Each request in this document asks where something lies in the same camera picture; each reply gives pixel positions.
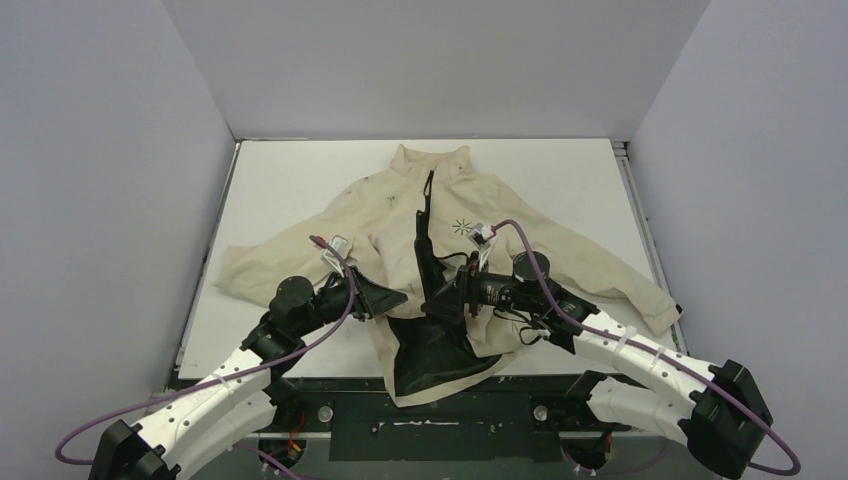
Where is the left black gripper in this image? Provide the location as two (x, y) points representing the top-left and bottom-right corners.
(294, 264), (407, 337)

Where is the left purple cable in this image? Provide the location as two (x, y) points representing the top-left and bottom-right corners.
(54, 235), (359, 480)

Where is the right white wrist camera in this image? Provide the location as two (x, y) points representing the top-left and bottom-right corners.
(467, 223), (497, 271)

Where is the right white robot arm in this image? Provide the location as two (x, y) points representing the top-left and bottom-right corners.
(422, 253), (773, 479)

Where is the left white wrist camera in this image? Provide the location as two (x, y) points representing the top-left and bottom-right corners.
(318, 235), (349, 276)

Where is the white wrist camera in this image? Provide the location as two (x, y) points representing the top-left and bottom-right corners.
(467, 223), (497, 271)
(318, 235), (349, 276)

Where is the beige zip jacket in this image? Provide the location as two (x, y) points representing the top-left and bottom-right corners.
(216, 147), (682, 407)

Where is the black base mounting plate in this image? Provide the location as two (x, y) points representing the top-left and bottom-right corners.
(251, 375), (613, 468)

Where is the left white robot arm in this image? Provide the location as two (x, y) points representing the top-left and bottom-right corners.
(89, 268), (407, 479)

